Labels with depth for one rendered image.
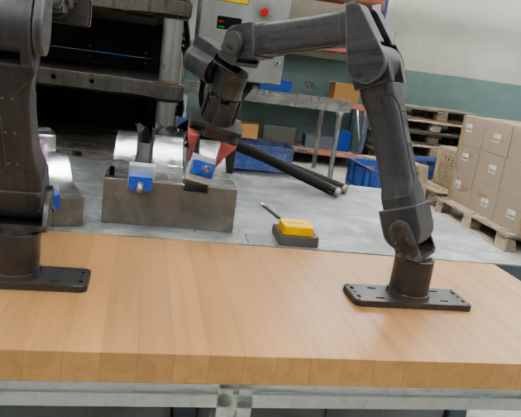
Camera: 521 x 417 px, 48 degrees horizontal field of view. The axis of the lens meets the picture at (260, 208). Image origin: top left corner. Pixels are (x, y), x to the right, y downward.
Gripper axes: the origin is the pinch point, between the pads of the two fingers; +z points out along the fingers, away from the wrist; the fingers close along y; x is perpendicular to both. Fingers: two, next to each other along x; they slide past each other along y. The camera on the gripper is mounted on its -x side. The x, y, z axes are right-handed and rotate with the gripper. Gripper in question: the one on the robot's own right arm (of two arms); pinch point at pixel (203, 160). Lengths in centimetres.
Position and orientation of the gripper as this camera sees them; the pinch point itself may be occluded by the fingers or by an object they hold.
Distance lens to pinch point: 118.0
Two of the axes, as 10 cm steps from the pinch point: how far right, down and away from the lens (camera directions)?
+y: -9.4, -2.6, -2.4
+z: -3.4, 8.0, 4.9
